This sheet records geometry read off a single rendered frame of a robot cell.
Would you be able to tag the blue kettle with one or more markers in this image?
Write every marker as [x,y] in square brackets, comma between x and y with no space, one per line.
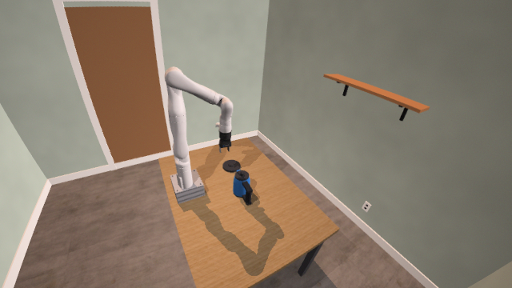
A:
[242,187]

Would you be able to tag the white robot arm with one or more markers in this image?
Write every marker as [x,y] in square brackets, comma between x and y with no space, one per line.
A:
[177,118]

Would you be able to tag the black round disc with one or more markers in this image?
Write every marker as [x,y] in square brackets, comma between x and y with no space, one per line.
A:
[231,165]

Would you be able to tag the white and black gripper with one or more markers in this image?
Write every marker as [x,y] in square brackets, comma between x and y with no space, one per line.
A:
[225,136]

